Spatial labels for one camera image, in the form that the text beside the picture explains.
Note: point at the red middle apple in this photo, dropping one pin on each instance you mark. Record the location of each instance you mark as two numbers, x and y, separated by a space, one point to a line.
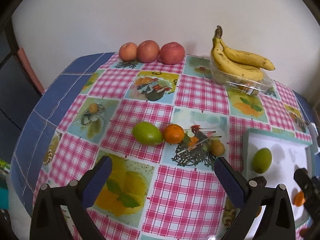
147 51

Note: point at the clear plastic fruit container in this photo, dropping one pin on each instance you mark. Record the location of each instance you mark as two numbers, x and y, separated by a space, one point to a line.
242 85

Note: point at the orange tangerine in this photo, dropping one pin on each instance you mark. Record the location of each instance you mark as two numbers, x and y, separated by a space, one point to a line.
299 199
173 134

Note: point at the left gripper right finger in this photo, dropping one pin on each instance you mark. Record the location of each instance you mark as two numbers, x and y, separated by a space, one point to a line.
277 221

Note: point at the small brown round fruit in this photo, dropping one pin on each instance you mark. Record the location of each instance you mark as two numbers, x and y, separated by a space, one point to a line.
216 148

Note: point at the blue plaid tablecloth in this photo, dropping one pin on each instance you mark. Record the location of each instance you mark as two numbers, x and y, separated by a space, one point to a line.
42 122

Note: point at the pink checkered fruit tablecloth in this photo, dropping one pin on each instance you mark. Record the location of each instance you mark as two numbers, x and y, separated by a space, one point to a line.
166 191

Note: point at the green mango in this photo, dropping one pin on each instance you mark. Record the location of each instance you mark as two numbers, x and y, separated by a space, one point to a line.
261 161
147 134

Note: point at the white power strip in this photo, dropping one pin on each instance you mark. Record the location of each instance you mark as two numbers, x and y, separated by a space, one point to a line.
315 137

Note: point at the white foam tray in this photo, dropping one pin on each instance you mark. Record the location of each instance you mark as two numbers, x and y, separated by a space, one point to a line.
288 154

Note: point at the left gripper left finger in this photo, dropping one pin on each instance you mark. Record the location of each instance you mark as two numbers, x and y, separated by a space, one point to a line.
48 221

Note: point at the yellow banana bunch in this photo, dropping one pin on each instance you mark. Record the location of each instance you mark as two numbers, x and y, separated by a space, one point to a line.
238 63

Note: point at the green mango in tray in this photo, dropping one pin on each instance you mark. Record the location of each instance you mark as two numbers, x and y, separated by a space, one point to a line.
261 161

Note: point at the small tan round fruit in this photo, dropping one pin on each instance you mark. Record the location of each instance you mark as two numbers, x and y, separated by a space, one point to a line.
93 108

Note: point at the pale orange apple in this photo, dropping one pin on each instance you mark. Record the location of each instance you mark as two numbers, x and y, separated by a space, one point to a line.
128 51

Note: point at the red apple nearest bananas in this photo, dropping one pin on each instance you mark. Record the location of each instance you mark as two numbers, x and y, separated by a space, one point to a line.
172 53

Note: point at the dark brown wrinkled avocado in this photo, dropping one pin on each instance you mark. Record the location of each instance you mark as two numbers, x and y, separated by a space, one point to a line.
260 180

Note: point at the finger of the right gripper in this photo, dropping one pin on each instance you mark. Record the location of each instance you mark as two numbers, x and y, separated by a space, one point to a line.
310 188

